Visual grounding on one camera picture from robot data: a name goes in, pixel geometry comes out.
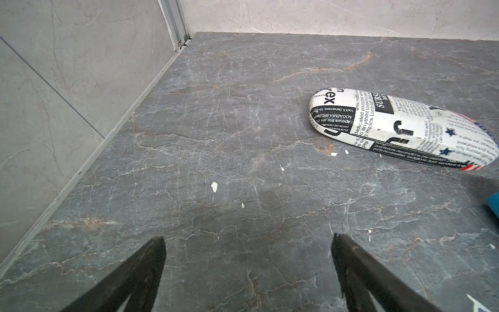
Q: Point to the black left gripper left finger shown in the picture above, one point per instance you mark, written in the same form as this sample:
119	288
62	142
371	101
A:
134	283

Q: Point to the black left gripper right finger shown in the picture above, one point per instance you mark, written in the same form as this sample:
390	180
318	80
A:
364	280

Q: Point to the blue flashlight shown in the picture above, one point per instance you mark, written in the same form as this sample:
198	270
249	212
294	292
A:
493	203

